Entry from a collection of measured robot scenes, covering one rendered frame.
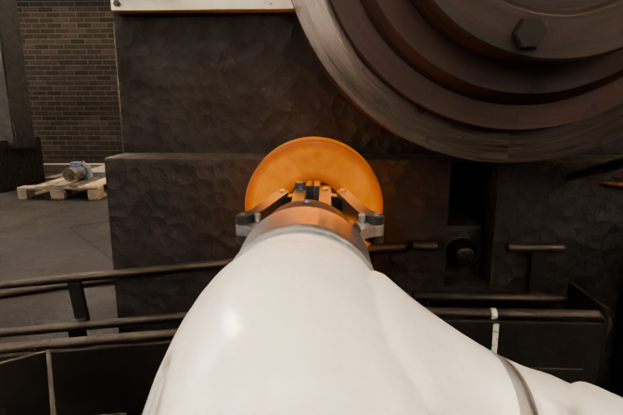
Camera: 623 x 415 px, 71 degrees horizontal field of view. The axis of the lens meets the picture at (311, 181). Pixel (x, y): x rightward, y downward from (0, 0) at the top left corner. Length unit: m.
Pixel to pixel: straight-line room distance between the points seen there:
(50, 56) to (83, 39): 0.58
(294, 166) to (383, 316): 0.33
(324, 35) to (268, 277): 0.33
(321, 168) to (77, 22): 7.22
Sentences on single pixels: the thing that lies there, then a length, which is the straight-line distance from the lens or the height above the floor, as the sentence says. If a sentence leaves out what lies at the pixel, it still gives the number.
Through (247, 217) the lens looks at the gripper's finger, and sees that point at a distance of 0.37.
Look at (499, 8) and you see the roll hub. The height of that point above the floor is 1.02.
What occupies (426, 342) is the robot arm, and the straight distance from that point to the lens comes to 0.17.
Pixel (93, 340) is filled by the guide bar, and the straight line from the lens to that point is 0.60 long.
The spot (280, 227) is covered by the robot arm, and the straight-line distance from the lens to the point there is 0.24.
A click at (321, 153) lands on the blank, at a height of 0.89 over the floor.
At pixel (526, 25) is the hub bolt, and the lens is 0.40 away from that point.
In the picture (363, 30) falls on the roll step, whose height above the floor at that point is 1.01.
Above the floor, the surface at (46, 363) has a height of 0.72.
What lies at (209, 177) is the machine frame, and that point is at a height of 0.85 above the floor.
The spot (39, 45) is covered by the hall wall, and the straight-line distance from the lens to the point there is 7.88.
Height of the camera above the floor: 0.94
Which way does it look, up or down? 10 degrees down
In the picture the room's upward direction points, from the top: straight up
